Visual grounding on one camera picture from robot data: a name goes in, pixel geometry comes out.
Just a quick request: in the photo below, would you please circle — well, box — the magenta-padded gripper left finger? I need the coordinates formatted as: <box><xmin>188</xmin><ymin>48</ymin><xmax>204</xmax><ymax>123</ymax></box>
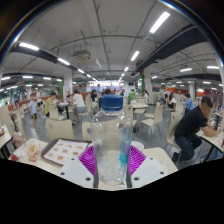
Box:
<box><xmin>59</xmin><ymin>143</ymin><xmax>99</xmax><ymax>189</ymax></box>

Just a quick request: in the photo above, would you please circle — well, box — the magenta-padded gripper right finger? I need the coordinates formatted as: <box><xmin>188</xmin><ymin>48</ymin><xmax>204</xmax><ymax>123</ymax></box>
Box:
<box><xmin>125</xmin><ymin>145</ymin><xmax>169</xmax><ymax>189</ymax></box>

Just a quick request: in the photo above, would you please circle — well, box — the clear blue-capped water bottle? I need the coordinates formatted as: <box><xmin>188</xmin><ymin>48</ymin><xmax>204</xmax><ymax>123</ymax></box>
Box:
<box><xmin>89</xmin><ymin>94</ymin><xmax>134</xmax><ymax>187</ymax></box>

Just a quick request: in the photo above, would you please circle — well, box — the dark tray with paper liner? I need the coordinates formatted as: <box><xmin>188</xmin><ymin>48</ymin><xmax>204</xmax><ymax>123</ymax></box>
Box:
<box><xmin>41</xmin><ymin>138</ymin><xmax>93</xmax><ymax>167</ymax></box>

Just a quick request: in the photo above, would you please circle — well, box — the cream chair with round hole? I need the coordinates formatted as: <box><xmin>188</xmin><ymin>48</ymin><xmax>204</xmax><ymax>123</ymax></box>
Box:
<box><xmin>45</xmin><ymin>118</ymin><xmax>75</xmax><ymax>143</ymax></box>
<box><xmin>81</xmin><ymin>120</ymin><xmax>96</xmax><ymax>142</ymax></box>

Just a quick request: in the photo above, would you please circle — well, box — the clear plastic bag with food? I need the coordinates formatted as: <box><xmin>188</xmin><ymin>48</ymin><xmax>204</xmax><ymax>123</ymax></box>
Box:
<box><xmin>24</xmin><ymin>139</ymin><xmax>43</xmax><ymax>163</ymax></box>

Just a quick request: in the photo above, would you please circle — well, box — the group of cream chairs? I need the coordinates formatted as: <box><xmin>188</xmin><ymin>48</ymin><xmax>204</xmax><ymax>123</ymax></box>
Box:
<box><xmin>133</xmin><ymin>98</ymin><xmax>184</xmax><ymax>148</ymax></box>

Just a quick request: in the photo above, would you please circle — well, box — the person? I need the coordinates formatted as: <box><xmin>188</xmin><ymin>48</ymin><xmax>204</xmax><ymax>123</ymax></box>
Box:
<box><xmin>128</xmin><ymin>89</ymin><xmax>138</xmax><ymax>104</ymax></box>
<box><xmin>182</xmin><ymin>93</ymin><xmax>196</xmax><ymax>113</ymax></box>
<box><xmin>44</xmin><ymin>92</ymin><xmax>64</xmax><ymax>116</ymax></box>
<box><xmin>71</xmin><ymin>89</ymin><xmax>88</xmax><ymax>124</ymax></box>
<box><xmin>171</xmin><ymin>95</ymin><xmax>223</xmax><ymax>163</ymax></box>
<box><xmin>166</xmin><ymin>91</ymin><xmax>178</xmax><ymax>109</ymax></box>
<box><xmin>29</xmin><ymin>93</ymin><xmax>40</xmax><ymax>131</ymax></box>

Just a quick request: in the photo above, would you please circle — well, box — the pink backpack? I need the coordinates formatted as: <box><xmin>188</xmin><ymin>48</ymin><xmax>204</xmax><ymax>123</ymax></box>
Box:
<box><xmin>11</xmin><ymin>131</ymin><xmax>25</xmax><ymax>149</ymax></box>

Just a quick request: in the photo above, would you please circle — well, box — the ceiling air conditioner unit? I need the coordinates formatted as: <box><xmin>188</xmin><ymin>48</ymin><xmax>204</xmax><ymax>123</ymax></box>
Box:
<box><xmin>73</xmin><ymin>49</ymin><xmax>92</xmax><ymax>62</ymax></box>

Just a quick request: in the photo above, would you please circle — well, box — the group of ceiling lights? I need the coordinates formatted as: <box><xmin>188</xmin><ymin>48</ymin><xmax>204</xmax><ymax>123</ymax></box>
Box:
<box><xmin>0</xmin><ymin>11</ymin><xmax>224</xmax><ymax>93</ymax></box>

